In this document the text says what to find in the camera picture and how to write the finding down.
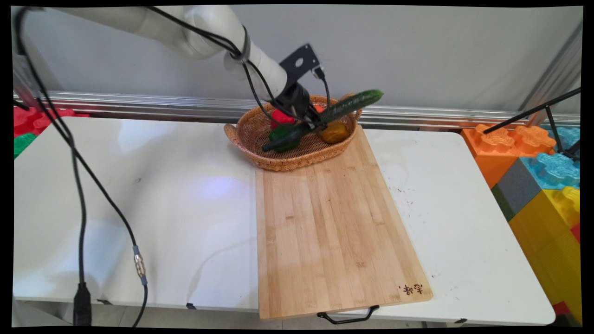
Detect black metal board handle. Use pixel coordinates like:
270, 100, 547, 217
317, 305, 380, 324

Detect long green toy cucumber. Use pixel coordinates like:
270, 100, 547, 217
262, 90, 384, 153

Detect yellow-orange toy fruit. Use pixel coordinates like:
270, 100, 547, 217
319, 121, 350, 144

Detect big yellow building block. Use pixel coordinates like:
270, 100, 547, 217
508, 186, 582, 321

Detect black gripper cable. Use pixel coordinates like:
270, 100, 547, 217
148, 6, 331, 127

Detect black tripod rods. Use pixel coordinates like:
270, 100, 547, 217
483, 88, 581, 161

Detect bamboo cutting board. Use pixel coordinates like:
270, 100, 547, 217
255, 128, 433, 321

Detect big grey building block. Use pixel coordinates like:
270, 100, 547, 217
491, 159, 541, 222

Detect aluminium rail along wall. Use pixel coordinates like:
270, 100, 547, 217
14, 90, 581, 130

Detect red flat building block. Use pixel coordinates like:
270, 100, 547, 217
14, 106, 90, 138

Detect green toy bell pepper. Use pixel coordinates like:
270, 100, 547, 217
269, 123, 302, 153

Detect black cable with metal connector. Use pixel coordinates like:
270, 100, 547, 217
35, 93, 149, 328

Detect woven wicker basket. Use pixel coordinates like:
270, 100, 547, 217
224, 93, 364, 172

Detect thick black plug cable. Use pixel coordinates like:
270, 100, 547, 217
13, 6, 92, 327

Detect big blue building block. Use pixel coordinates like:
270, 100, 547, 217
519, 126, 581, 191

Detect red toy bell pepper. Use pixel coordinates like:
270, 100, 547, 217
271, 109, 296, 129

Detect slanted aluminium post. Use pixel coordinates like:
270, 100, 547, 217
517, 23, 583, 126

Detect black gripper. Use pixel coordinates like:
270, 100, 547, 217
274, 83, 326, 135

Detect big orange building block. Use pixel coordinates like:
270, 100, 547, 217
461, 124, 556, 190

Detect green flat building block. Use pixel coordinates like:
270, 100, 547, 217
14, 133, 38, 159

